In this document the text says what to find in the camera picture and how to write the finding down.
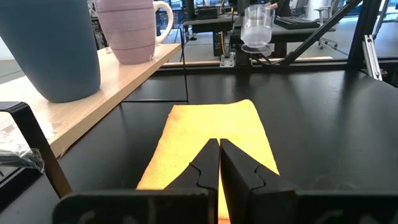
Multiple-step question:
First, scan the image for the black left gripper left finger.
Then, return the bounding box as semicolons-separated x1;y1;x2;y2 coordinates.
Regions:
52;138;221;224

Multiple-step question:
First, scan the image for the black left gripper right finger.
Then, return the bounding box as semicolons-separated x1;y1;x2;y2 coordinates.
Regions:
220;138;398;224

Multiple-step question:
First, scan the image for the clear glass cup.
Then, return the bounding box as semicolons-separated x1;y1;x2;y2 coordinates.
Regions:
240;3;276;54

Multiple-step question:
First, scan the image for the purple mug with white handle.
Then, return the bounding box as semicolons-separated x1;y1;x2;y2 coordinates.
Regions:
94;0;174;65

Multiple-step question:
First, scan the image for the tall blue cup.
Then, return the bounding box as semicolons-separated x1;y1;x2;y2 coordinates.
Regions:
0;0;102;103

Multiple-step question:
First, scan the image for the wooden shelf with black legs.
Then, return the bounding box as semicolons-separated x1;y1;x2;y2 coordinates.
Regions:
0;26;189;198

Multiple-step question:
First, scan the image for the orange cloth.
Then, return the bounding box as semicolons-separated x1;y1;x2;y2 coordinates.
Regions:
136;99;280;224

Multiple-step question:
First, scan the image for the grey desk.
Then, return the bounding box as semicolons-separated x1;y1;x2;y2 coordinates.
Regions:
183;14;336;44

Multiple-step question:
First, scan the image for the black keyboard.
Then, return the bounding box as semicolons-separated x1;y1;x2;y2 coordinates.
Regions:
273;16;321;30

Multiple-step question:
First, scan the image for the person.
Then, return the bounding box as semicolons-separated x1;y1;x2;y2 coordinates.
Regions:
264;0;293;18

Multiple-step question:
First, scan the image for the grey office chair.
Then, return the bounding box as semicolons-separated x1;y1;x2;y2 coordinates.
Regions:
313;0;340;50

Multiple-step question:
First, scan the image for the clear plastic film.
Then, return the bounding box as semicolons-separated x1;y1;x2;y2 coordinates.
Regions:
0;124;44;174

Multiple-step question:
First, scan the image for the black table frame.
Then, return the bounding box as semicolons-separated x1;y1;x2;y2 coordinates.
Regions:
155;0;398;88

